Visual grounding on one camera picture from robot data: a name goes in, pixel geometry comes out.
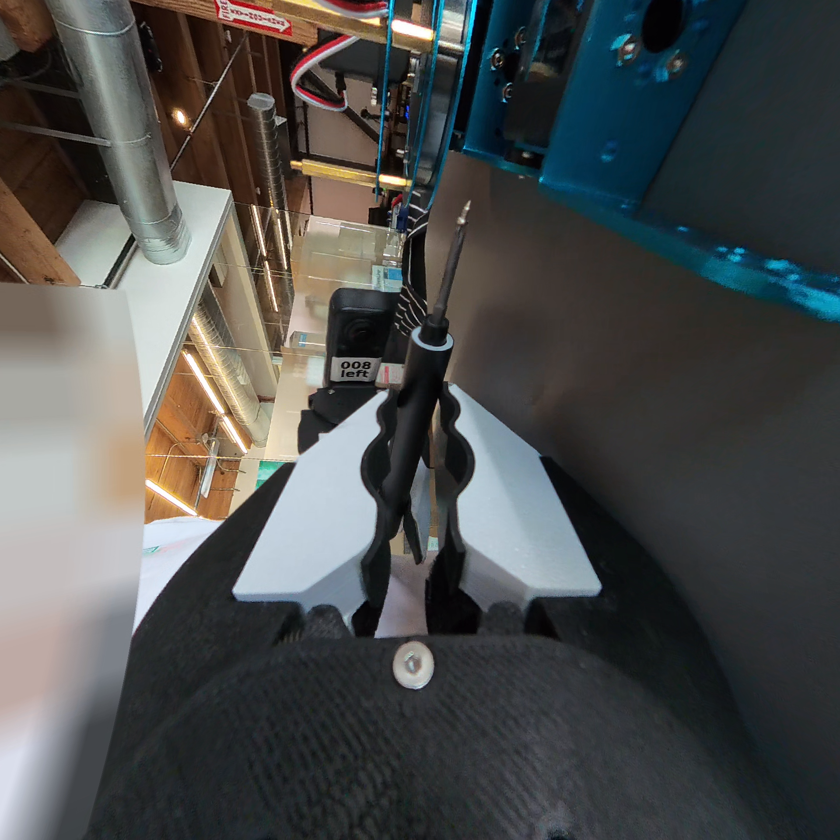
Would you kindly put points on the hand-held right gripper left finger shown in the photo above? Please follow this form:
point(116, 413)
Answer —
point(308, 525)

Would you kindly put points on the narrow silver spiral duct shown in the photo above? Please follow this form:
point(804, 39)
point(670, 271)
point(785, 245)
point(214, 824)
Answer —
point(266, 144)

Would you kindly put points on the large smooth silver duct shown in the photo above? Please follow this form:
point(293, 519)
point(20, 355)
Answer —
point(118, 131)

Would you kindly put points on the brass standoff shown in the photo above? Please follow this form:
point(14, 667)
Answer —
point(341, 172)
point(348, 16)

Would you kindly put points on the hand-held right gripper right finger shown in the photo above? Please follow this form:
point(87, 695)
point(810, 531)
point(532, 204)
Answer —
point(518, 525)

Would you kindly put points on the linear ceiling lamp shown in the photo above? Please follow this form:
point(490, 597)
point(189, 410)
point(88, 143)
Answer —
point(170, 497)
point(203, 380)

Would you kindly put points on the red white sign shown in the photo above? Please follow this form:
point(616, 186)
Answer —
point(253, 16)

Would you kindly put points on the silver duct beside lamps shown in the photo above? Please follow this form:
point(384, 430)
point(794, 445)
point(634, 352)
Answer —
point(231, 377)

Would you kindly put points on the black screwdriver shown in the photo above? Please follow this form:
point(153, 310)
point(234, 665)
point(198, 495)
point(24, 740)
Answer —
point(420, 394)

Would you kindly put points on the blue metal robot arm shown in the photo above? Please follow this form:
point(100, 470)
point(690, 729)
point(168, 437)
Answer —
point(590, 85)

